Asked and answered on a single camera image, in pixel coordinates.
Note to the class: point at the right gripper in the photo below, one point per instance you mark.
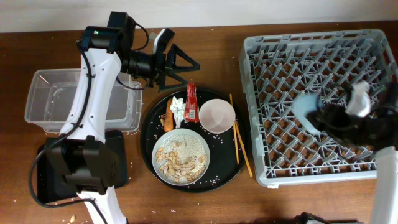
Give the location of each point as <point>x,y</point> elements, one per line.
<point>324,117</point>

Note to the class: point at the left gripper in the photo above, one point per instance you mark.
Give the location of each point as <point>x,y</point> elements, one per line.
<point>163,69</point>

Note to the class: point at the light blue cup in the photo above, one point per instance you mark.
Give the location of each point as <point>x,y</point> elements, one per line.
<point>302,106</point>

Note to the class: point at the pink bowl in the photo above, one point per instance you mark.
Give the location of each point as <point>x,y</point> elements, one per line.
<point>217,116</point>

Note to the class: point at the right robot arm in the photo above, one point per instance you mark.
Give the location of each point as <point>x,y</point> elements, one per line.
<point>380,133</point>

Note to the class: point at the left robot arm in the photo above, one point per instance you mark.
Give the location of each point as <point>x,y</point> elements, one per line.
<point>104,55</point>

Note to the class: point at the grey dishwasher rack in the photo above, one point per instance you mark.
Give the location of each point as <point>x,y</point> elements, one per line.
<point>275,69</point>

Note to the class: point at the crumpled white tissue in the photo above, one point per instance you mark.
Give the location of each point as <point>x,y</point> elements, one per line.
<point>177,108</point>

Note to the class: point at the red snack wrapper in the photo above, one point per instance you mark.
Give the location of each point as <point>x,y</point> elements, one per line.
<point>191,107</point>

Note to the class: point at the orange carrot piece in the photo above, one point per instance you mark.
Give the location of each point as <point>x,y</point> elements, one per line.
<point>168,120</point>

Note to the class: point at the black round tray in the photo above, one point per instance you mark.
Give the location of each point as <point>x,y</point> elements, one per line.
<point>223,165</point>

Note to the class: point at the grey bowl with rice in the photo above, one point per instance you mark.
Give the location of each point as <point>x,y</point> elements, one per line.
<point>180,157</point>

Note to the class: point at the clear plastic bin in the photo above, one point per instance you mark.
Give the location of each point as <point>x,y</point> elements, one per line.
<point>51,97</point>

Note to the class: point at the black rectangular bin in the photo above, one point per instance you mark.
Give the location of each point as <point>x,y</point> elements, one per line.
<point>82,165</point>

